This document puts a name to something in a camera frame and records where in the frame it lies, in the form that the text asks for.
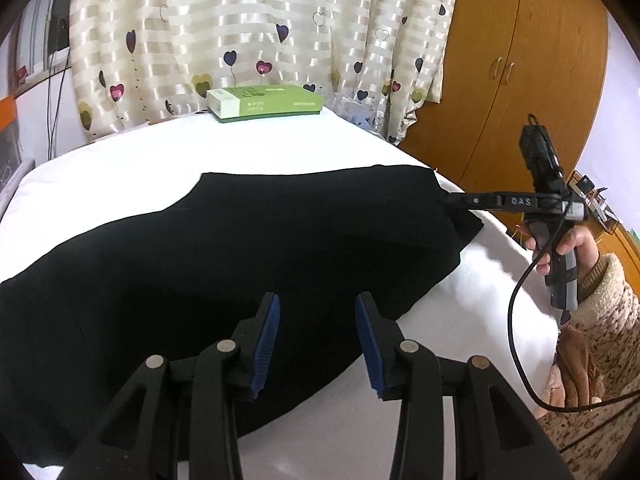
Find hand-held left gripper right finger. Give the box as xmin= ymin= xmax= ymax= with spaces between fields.
xmin=355 ymin=291 xmax=576 ymax=480

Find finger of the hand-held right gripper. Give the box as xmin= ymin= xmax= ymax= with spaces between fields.
xmin=442 ymin=191 xmax=540 ymax=211

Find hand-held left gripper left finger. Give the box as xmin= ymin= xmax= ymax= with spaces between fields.
xmin=62 ymin=291 xmax=281 ymax=480

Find black pants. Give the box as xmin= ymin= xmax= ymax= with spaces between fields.
xmin=0 ymin=164 xmax=485 ymax=467

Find person's right forearm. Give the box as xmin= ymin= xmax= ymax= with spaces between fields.
xmin=532 ymin=252 xmax=640 ymax=478

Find person's right hand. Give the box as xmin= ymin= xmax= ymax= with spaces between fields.
xmin=517 ymin=223 xmax=600 ymax=276

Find wooden wardrobe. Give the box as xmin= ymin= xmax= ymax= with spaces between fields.
xmin=397 ymin=0 xmax=613 ymax=233

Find green and white box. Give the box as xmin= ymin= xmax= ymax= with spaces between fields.
xmin=206 ymin=85 xmax=325 ymax=125

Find heart print striped curtain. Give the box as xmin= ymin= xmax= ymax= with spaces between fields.
xmin=67 ymin=0 xmax=461 ymax=147

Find clear storage box orange lid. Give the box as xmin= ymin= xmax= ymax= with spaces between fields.
xmin=0 ymin=94 xmax=37 ymax=196

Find window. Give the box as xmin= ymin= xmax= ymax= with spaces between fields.
xmin=10 ymin=0 xmax=73 ymax=88

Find wire wall rack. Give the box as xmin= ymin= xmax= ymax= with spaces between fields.
xmin=570 ymin=170 xmax=620 ymax=237

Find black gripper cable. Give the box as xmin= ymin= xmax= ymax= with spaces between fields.
xmin=507 ymin=247 xmax=640 ymax=414

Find hanging black cable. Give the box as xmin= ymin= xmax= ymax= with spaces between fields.
xmin=46 ymin=52 xmax=69 ymax=161

